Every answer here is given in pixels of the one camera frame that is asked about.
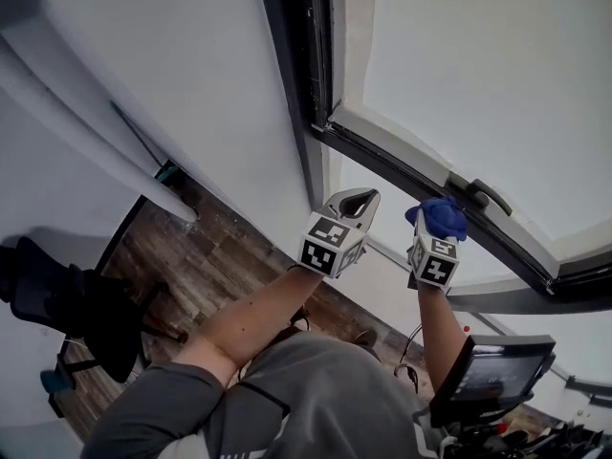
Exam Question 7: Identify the black window handle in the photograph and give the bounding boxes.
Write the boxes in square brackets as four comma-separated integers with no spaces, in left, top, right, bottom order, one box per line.
[448,172,514,217]

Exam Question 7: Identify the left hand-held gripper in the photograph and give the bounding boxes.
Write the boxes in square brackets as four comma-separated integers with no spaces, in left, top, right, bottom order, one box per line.
[298,187,383,280]

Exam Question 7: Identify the black mesh office chair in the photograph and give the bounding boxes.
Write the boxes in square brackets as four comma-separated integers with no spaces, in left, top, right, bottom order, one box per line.
[0,235,187,384]

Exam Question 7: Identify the broom with teal head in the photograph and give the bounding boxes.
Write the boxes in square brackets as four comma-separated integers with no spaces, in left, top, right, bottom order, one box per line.
[109,100,179,185]

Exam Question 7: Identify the person's left forearm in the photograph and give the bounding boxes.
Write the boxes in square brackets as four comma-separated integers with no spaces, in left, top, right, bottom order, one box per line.
[174,263,326,384]

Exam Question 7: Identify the person's right forearm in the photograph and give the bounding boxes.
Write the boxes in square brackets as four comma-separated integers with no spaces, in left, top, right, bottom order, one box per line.
[416,279,468,396]

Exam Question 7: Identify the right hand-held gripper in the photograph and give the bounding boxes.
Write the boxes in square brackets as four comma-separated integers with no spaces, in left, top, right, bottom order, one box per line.
[405,207,459,290]

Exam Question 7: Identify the person's dark shoe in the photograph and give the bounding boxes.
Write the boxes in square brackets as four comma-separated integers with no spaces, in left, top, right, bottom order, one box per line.
[356,328,382,353]

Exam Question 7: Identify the black monitor mount rig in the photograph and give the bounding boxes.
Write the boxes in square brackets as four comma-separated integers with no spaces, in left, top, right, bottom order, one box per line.
[444,411,606,459]

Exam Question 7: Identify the black chest monitor screen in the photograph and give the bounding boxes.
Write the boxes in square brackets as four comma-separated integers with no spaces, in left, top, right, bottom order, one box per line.
[428,335,558,429]

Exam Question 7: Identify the white vertical pipe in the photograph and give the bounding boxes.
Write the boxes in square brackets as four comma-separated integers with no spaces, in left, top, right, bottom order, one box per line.
[0,31,198,224]

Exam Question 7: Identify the small teal plastic item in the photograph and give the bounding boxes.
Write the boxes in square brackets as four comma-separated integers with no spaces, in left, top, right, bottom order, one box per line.
[40,369,77,395]

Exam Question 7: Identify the person's grey shirt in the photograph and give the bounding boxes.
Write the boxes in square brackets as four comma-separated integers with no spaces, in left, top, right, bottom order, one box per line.
[80,330,460,459]

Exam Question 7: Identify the blue cleaning cloth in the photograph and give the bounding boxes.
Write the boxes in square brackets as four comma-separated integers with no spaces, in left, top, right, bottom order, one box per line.
[404,196,469,243]

